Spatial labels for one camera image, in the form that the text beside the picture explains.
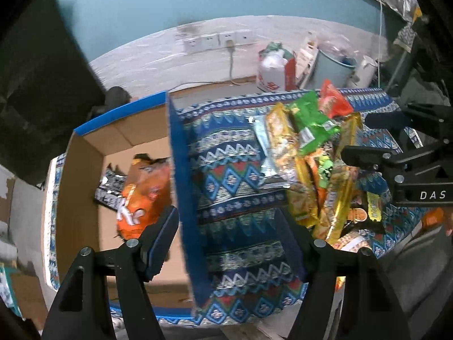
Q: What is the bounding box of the red snack bag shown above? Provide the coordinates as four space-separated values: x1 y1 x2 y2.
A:
318 79 353 119

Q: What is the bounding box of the orange chips bag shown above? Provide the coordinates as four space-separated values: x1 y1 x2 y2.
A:
117 154 171 240

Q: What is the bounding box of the white red shopping bag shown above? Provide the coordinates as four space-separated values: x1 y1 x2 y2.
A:
257 41 297 92

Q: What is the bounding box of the teal round bin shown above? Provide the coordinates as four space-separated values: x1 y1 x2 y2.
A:
309 41 357 89

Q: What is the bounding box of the blue cardboard box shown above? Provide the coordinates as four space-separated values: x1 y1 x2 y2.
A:
49 92 207 315

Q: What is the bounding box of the person's right hand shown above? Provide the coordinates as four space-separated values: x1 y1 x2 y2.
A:
443 207 453 236

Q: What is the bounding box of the cardboard packaging by bin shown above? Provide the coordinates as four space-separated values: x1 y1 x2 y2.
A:
296 31 319 89

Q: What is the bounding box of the silver snack bag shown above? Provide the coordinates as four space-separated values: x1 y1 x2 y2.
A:
248 115 289 190

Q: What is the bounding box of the orange green snack bag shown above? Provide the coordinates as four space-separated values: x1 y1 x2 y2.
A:
304 147 333 208

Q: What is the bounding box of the black snack bag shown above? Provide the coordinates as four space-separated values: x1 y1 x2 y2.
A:
94 163 127 211

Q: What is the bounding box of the white wall socket strip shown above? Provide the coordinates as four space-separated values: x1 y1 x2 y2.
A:
183 29 256 54

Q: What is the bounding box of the yellow nut snack bag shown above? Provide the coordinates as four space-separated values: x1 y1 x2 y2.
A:
313 112 362 244
265 102 319 228

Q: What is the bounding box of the white kettle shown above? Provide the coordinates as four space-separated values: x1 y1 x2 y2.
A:
348 55 378 88

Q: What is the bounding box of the patterned blue tablecloth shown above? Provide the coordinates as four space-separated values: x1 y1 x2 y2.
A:
42 87 429 328

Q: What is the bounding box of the small yellow snack packet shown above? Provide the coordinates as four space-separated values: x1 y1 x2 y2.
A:
366 192 383 222

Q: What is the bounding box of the black hanging cloth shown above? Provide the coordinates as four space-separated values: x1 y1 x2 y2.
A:
1 0 105 185

